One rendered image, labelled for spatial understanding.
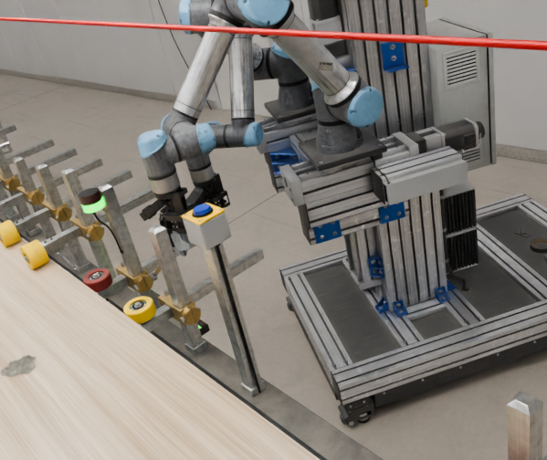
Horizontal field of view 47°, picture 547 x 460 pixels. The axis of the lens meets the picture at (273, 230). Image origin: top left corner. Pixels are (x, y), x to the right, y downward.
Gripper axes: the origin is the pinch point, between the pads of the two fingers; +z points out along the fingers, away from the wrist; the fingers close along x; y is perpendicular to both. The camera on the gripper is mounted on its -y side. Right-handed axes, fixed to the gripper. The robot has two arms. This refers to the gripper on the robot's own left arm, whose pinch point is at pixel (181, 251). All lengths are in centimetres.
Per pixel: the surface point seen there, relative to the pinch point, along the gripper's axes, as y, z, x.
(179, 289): 5.7, 4.4, -10.9
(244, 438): 48, 6, -48
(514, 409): 97, -15, -46
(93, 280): -25.5, 5.2, -12.1
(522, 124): 44, 72, 261
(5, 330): -36, 6, -37
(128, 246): -17.7, -1.0, -2.2
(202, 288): 4.6, 11.1, -1.4
